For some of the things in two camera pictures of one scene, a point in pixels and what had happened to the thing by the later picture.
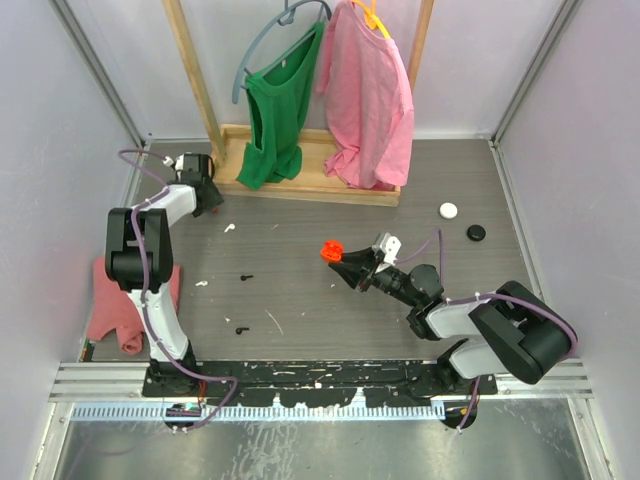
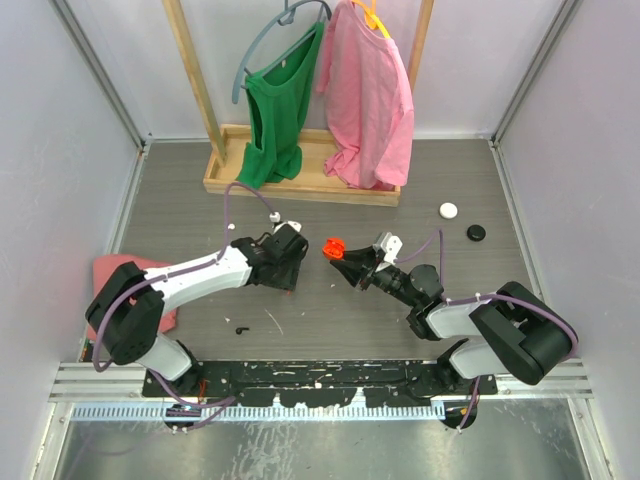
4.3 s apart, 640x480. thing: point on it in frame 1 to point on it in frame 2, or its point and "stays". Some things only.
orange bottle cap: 332,251 stays
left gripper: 213,201 to 288,280
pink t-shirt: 369,106 stays
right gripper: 352,269 stays
